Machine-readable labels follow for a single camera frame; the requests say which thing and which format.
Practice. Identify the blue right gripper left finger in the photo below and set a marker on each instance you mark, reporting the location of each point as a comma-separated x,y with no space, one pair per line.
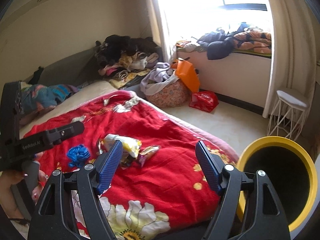
106,166

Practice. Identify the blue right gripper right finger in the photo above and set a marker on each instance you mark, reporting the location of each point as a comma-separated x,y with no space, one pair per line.
216,172

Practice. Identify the blue plastic bag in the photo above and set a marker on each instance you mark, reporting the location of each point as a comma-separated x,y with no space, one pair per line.
78,155

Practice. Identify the yellow white snack wrapper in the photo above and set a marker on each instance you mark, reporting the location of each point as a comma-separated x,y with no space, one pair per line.
130,145

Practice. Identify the purple foil snack wrapper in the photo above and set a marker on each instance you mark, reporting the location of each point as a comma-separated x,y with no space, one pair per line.
147,153

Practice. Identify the yellow rimmed black trash bin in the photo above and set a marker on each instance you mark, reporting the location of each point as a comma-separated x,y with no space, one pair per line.
292,173

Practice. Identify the person's left hand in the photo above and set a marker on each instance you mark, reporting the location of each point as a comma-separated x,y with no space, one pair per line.
21,189

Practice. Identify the red floral blanket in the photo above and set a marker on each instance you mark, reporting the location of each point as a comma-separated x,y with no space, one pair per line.
169,192

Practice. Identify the red plastic bag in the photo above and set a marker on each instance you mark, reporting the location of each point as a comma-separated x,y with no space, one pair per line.
205,101

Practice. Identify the floral fabric laundry basket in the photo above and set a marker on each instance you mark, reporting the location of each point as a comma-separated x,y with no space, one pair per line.
173,95

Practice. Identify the orange paper bag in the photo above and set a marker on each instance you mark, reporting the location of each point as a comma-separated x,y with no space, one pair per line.
185,71

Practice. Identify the dark navy jacket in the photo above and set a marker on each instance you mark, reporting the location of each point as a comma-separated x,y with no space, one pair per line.
219,44

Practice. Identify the pile of dark clothes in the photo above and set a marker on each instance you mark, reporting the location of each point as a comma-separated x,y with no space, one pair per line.
118,55

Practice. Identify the orange floral quilt on sill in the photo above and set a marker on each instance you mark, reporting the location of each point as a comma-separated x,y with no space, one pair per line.
252,40

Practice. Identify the cream window curtain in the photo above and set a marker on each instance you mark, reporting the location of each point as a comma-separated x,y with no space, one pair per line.
295,50

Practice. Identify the white wire frame stool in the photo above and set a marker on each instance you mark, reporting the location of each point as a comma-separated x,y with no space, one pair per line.
288,114

